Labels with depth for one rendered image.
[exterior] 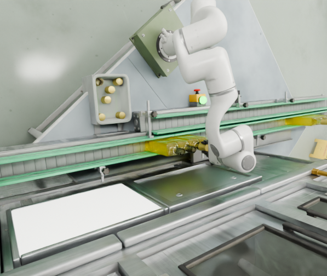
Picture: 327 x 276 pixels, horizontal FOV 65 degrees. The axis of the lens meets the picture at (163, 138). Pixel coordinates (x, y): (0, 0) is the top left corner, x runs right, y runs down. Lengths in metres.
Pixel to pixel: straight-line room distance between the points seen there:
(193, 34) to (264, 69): 1.29
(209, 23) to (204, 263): 0.66
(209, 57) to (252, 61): 1.22
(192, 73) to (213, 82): 0.07
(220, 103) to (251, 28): 1.27
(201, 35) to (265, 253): 0.63
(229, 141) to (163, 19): 0.79
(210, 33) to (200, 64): 0.12
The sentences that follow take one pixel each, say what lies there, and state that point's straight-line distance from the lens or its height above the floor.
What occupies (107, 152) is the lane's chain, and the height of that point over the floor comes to 0.88.
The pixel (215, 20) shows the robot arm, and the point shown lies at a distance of 0.86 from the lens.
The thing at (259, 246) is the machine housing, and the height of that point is 1.57.
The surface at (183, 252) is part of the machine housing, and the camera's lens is 0.72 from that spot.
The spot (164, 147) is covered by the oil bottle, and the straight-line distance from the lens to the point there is 1.11.
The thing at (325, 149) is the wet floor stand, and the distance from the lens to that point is 4.40.
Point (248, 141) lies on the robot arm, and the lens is 0.86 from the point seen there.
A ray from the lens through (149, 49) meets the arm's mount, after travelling 1.33.
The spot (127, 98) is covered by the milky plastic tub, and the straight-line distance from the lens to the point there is 1.25.
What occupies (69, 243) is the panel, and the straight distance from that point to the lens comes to 0.74.
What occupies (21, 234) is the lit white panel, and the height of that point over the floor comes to 1.19.
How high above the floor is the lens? 1.96
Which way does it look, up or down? 56 degrees down
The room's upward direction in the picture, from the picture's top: 101 degrees clockwise
